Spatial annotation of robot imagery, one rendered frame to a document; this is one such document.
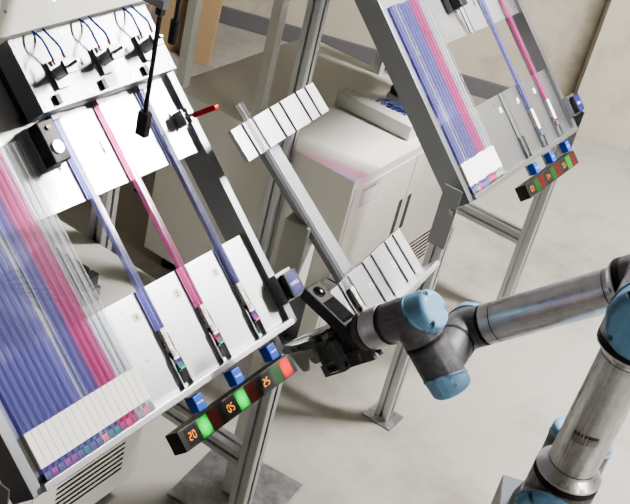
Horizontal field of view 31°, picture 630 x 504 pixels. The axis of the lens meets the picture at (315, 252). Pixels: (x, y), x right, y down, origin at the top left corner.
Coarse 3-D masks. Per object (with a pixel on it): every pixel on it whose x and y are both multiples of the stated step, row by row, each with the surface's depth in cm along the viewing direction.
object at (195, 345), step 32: (160, 288) 205; (224, 288) 216; (256, 288) 222; (128, 320) 197; (192, 320) 208; (224, 320) 213; (128, 352) 195; (160, 352) 200; (192, 352) 206; (224, 352) 211; (160, 384) 198
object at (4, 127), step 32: (0, 96) 192; (128, 96) 213; (160, 96) 219; (0, 128) 190; (64, 128) 200; (96, 128) 205; (128, 128) 210; (32, 160) 193; (96, 160) 203; (160, 160) 214; (64, 192) 196
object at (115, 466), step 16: (64, 224) 255; (80, 240) 251; (80, 256) 246; (96, 256) 247; (112, 256) 248; (112, 272) 243; (144, 272) 246; (112, 288) 239; (128, 288) 240; (112, 448) 257; (128, 448) 263; (96, 464) 254; (112, 464) 260; (128, 464) 267; (64, 480) 245; (80, 480) 251; (96, 480) 257; (112, 480) 264; (48, 496) 243; (64, 496) 249; (80, 496) 255; (96, 496) 262
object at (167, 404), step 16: (288, 320) 223; (272, 336) 218; (240, 352) 211; (224, 368) 207; (192, 384) 201; (176, 400) 197; (144, 416) 192; (128, 432) 188; (96, 448) 183; (80, 464) 179; (48, 480) 175
